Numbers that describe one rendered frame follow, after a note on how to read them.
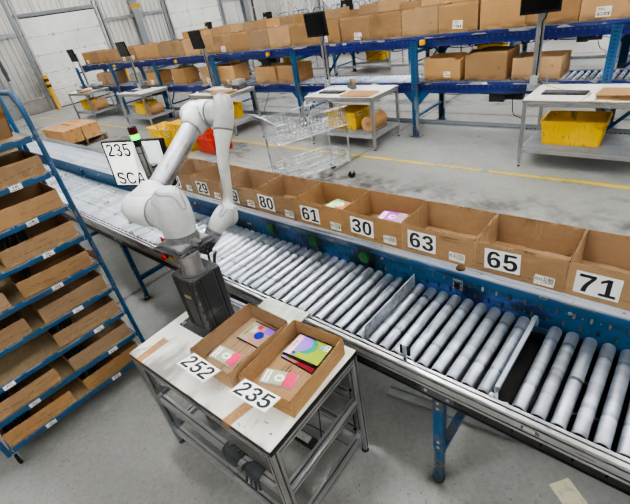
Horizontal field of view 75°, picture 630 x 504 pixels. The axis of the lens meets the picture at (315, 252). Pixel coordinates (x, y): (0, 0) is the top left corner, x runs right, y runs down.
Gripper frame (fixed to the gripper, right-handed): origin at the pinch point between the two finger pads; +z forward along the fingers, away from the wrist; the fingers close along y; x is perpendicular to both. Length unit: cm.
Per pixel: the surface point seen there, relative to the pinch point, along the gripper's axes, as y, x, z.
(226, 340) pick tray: -17.2, 41.7, 13.2
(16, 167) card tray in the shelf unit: 93, -48, -3
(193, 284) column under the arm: 8.2, 32.0, -5.3
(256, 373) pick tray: -21, 72, 8
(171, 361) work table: 2, 39, 33
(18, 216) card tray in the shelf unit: 83, -45, 21
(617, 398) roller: -104, 154, -66
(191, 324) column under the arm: -6.9, 18.5, 22.1
